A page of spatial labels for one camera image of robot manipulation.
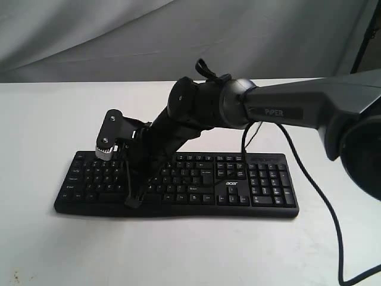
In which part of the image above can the black keyboard usb cable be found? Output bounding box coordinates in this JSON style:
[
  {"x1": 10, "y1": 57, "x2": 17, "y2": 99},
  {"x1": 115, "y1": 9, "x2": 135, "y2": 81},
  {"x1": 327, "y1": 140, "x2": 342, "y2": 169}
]
[{"x1": 242, "y1": 122, "x2": 263, "y2": 156}]

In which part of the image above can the black stand pole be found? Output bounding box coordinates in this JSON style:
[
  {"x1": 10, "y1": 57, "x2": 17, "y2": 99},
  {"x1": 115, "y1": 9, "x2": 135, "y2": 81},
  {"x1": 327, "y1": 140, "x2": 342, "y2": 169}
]
[{"x1": 350, "y1": 1, "x2": 380, "y2": 74}]

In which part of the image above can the black acer keyboard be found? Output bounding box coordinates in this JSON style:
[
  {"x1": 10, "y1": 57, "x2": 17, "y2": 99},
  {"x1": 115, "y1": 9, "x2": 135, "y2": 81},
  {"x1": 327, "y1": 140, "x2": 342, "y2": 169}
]
[{"x1": 54, "y1": 151, "x2": 299, "y2": 218}]

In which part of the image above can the grey backdrop cloth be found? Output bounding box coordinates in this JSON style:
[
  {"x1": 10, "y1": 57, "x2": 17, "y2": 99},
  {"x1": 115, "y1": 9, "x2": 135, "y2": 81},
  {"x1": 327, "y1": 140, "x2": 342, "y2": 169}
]
[{"x1": 1, "y1": 1, "x2": 377, "y2": 83}]

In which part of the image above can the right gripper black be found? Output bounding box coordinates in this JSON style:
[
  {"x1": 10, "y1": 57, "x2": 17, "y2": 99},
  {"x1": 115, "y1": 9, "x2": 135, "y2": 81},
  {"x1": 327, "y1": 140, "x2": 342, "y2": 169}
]
[{"x1": 114, "y1": 117, "x2": 171, "y2": 208}]

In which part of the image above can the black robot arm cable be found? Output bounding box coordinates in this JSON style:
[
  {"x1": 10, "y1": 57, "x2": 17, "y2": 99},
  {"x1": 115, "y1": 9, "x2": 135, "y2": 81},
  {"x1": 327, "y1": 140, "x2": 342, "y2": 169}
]
[{"x1": 242, "y1": 120, "x2": 381, "y2": 286}]

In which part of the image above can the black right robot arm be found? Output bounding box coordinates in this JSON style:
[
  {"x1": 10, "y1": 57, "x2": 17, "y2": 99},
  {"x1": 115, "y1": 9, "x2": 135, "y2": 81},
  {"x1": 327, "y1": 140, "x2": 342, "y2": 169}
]
[{"x1": 115, "y1": 70, "x2": 380, "y2": 199}]

